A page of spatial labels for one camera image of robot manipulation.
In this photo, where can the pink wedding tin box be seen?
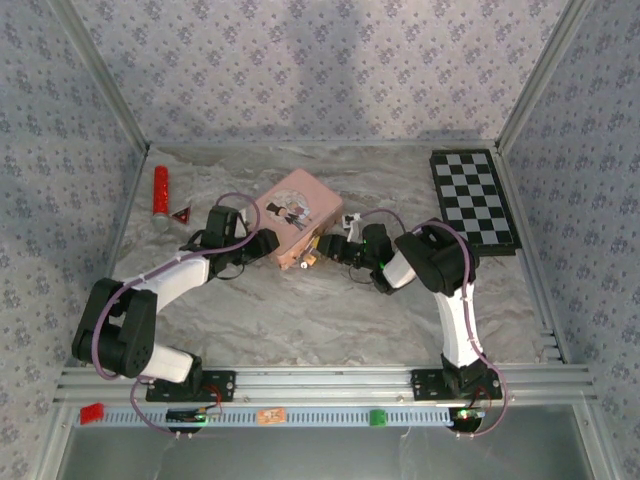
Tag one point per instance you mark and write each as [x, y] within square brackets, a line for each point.
[300, 210]

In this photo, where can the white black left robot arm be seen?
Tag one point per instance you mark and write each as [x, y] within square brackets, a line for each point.
[180, 272]

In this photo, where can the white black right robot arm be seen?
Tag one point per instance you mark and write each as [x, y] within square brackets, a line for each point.
[457, 325]

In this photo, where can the small red triangle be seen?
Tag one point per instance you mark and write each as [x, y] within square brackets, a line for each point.
[181, 215]

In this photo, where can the red glitter tube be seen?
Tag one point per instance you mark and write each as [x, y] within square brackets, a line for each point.
[161, 192]

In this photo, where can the black grey chessboard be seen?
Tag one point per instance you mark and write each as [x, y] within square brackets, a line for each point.
[472, 202]

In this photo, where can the orange sticker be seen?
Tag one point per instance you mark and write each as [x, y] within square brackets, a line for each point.
[272, 416]

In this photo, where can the small circuit board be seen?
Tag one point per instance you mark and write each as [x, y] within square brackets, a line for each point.
[467, 415]
[192, 414]

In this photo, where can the grey metal panel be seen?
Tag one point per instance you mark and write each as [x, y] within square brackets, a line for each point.
[325, 455]

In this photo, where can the aluminium side rail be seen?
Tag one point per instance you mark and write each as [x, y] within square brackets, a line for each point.
[537, 280]
[114, 245]

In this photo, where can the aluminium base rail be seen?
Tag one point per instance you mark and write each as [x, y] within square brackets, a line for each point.
[325, 382]

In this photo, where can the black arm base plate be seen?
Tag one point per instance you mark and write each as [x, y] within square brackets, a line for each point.
[425, 385]
[220, 386]

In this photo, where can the aluminium frame post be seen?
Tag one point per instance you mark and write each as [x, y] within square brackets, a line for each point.
[105, 75]
[542, 75]

